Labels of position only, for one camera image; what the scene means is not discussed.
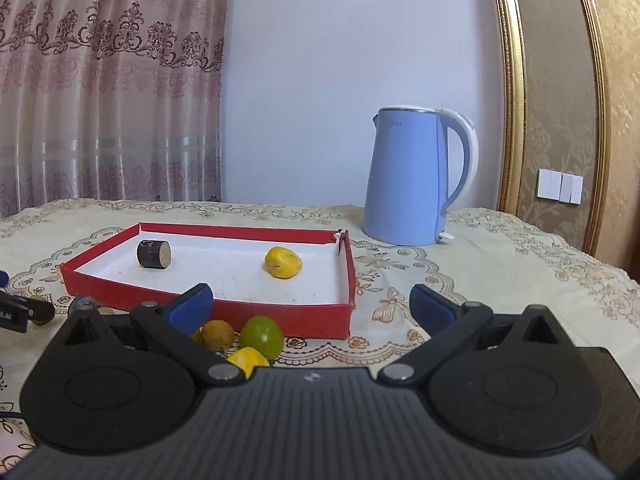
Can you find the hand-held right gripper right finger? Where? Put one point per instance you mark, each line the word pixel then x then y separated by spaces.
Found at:
pixel 430 306

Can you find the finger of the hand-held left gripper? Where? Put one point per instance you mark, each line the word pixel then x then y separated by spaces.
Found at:
pixel 25 310
pixel 3 279

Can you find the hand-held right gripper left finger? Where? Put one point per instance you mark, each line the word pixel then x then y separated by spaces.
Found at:
pixel 192 306

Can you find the brown round fruit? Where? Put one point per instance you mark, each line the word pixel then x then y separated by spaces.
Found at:
pixel 218 335

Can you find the dark sugarcane piece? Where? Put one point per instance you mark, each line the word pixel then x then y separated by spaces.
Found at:
pixel 152 255

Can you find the smooth green round fruit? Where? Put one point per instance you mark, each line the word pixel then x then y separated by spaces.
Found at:
pixel 261 335

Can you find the long yellow fruit piece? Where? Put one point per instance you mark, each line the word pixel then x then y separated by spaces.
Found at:
pixel 245 359

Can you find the short yellow fruit piece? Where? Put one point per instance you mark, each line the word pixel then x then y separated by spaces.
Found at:
pixel 283 262

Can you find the red shallow cardboard box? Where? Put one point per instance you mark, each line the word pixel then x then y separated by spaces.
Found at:
pixel 300 317

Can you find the blue electric kettle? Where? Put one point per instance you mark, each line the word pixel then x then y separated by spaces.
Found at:
pixel 400 185

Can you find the pink patterned curtain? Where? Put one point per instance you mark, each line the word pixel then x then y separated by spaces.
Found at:
pixel 100 110

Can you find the white wall switch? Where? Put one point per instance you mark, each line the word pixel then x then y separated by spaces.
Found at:
pixel 560 186

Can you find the gold wall trim strip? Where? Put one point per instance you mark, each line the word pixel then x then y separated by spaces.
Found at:
pixel 597 110
pixel 512 85

